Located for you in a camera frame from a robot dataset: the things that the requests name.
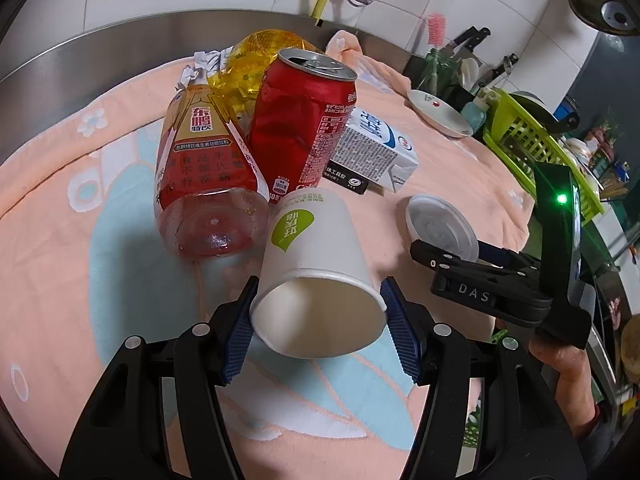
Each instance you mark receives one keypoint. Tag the red soda can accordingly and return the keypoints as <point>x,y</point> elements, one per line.
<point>295,125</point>

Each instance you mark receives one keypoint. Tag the green glass jar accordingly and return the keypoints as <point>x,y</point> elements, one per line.
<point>437,72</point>

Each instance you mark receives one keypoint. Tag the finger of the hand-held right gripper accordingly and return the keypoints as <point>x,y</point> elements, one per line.
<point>495,255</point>
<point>465,287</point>

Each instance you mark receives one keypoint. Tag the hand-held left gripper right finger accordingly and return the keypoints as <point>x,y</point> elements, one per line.
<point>402,340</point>

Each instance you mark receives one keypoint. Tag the clear plastic lid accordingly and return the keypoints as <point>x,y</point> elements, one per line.
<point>435,225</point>

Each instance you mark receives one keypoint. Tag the clear plastic bottle red label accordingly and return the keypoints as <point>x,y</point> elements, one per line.
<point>200,160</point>

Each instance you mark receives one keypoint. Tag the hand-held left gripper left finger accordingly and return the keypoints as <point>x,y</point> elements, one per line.
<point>240,330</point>

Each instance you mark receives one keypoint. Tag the white paper cup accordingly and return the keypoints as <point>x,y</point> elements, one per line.
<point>310,240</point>

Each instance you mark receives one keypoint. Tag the black wok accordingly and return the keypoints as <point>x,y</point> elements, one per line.
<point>540,107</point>

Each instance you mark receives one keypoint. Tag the bundle of chopsticks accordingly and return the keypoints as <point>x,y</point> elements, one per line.
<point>615,190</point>

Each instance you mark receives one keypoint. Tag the yellow plastic bag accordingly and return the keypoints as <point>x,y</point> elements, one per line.
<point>260,50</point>

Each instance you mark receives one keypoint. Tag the white plate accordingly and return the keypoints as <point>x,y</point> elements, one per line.
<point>440,112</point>

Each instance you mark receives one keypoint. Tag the pink bottle brush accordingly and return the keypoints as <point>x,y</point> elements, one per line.
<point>436,30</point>

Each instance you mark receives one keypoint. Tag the peach flower-print towel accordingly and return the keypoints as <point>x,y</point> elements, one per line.
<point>75,240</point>

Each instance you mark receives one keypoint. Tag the white milk carton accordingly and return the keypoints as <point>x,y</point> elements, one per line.
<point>380,155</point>

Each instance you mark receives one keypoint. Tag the hanging metal pan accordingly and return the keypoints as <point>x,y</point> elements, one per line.
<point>595,2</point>

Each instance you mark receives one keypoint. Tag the green plastic dish rack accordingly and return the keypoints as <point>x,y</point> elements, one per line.
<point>520,145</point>

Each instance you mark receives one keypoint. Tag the person's right hand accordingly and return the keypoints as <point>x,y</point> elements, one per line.
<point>565,365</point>

